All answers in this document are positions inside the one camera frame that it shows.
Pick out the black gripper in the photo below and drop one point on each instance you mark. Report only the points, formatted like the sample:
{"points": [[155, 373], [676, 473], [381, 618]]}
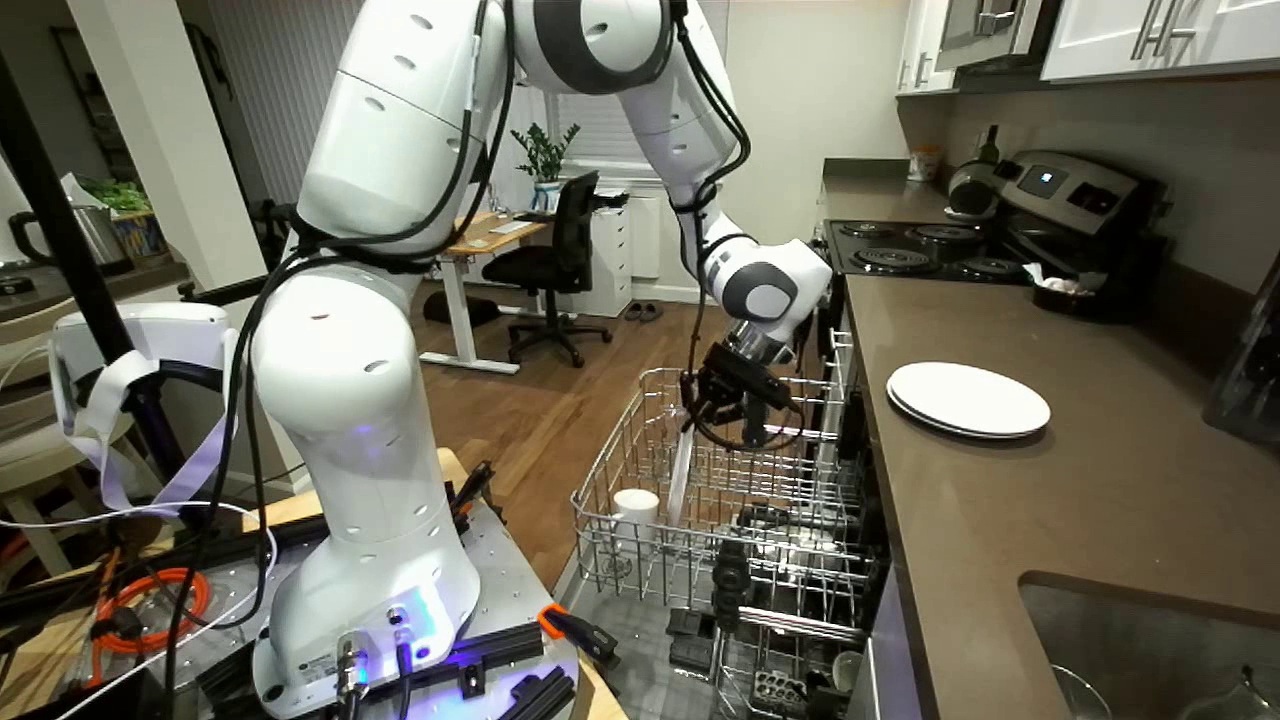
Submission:
{"points": [[729, 373]]}

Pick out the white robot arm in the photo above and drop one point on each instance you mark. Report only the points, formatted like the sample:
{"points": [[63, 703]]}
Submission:
{"points": [[360, 385]]}

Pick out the white cup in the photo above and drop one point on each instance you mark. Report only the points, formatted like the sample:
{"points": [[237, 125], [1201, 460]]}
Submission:
{"points": [[637, 513]]}

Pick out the metal robot table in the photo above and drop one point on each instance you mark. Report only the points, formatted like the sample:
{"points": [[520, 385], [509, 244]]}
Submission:
{"points": [[520, 561]]}

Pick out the black steel stove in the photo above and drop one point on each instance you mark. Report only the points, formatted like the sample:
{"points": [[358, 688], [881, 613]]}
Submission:
{"points": [[960, 244]]}

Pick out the wooden desk white legs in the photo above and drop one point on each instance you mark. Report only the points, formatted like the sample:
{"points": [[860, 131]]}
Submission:
{"points": [[485, 238]]}

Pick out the green potted plant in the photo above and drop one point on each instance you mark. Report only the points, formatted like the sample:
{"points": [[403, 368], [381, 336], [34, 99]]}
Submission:
{"points": [[545, 154]]}

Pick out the black kettle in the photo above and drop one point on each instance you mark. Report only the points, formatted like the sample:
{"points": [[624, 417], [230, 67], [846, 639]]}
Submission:
{"points": [[976, 187]]}

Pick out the black pan with cloth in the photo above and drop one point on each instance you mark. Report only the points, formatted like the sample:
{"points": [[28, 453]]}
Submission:
{"points": [[1081, 297]]}

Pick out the drinking glass in sink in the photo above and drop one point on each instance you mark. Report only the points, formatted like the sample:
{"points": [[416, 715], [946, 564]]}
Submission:
{"points": [[1081, 694]]}

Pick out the steel kitchen sink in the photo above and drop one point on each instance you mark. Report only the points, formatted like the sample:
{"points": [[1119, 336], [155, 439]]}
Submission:
{"points": [[1147, 654]]}

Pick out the white box device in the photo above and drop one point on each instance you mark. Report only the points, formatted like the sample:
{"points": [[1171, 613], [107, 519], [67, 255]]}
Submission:
{"points": [[147, 332]]}

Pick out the glass coffee pot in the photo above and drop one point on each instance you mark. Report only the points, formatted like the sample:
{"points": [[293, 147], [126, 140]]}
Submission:
{"points": [[84, 225]]}

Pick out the black slanted pole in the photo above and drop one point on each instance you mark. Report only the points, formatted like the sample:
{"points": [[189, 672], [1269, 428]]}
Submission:
{"points": [[63, 240]]}

